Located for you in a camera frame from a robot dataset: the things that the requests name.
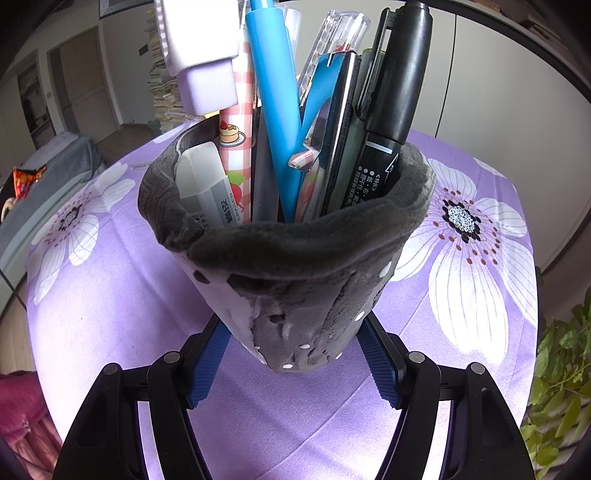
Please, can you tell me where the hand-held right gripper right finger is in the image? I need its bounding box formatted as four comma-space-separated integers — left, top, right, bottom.
358, 318, 537, 480

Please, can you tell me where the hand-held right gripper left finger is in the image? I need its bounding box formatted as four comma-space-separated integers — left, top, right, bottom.
53, 318, 232, 480

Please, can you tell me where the grey felt pen holder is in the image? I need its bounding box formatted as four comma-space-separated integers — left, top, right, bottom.
137, 117, 437, 374

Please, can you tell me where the white eraser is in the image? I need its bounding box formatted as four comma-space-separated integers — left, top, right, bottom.
175, 141, 243, 227

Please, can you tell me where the pink checkered pen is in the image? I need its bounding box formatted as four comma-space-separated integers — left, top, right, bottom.
218, 0, 258, 225

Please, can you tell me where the blue black grip pen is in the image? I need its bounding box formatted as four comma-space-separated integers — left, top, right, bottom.
288, 51, 363, 217

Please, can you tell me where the black marker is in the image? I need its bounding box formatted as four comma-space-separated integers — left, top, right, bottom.
339, 0, 435, 213

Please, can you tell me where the purple white correction tape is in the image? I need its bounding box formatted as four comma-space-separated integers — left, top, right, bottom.
152, 0, 241, 116

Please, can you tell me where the clear pen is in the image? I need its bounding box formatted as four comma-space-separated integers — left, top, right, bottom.
295, 10, 372, 107

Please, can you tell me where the purple floral tablecloth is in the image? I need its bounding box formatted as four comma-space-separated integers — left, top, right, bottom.
25, 117, 541, 480

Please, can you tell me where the green potted plant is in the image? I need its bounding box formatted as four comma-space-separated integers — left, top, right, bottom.
519, 277, 591, 476

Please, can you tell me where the maroon cloth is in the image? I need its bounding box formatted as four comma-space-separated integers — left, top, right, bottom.
0, 369, 63, 467

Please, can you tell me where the grey sofa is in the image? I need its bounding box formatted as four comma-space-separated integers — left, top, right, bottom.
0, 131, 106, 278

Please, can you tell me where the red snack bag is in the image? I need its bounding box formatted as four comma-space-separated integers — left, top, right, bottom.
13, 166, 49, 199

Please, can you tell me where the tall pile of paper books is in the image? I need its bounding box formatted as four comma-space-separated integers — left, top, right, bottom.
147, 18, 188, 134

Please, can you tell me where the grey interior door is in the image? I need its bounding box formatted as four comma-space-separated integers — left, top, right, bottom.
48, 32, 123, 134

